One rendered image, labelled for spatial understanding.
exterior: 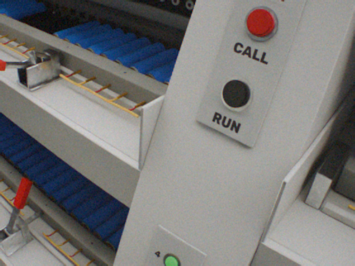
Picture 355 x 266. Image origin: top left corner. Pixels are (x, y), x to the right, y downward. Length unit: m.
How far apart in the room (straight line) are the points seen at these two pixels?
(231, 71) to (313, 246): 0.12
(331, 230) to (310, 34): 0.13
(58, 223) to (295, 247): 0.29
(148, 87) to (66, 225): 0.21
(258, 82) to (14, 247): 0.34
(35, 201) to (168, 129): 0.27
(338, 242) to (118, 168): 0.16
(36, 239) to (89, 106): 0.20
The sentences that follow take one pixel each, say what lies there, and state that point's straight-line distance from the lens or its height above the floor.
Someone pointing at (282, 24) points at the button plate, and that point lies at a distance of 0.21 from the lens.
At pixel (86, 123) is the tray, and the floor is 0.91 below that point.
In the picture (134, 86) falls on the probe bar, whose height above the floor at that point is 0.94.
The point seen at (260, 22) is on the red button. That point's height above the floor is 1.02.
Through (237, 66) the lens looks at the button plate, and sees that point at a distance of 0.22.
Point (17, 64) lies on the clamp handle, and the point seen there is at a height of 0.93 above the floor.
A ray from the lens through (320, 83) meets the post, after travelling 0.21.
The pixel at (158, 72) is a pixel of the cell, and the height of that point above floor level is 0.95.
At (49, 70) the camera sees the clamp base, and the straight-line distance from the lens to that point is 0.37.
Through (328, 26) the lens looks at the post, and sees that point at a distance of 0.21.
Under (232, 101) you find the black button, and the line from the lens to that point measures 0.22.
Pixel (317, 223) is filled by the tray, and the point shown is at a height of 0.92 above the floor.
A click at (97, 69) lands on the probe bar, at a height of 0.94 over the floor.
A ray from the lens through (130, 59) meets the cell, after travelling 0.37.
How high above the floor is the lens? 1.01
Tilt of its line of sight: 17 degrees down
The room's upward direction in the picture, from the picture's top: 19 degrees clockwise
